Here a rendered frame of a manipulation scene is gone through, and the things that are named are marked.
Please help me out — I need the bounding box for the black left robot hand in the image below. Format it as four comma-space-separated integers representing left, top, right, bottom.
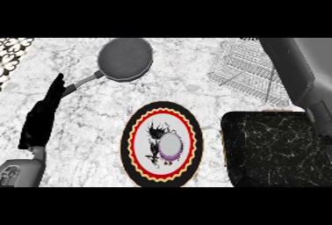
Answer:
17, 72, 68, 151

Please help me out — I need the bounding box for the black tray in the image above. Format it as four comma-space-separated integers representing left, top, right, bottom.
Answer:
220, 108, 332, 188

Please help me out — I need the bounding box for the plate with red black rim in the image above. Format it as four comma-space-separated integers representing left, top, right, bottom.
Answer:
120, 100, 206, 188

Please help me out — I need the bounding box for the grey frying pan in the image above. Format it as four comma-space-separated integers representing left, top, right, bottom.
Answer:
61, 38, 155, 98

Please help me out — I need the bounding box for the can with purple rim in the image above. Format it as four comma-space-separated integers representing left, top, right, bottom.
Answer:
155, 131, 186, 165

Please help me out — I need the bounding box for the wire tiered basket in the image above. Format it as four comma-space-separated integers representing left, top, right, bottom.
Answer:
207, 38, 293, 107

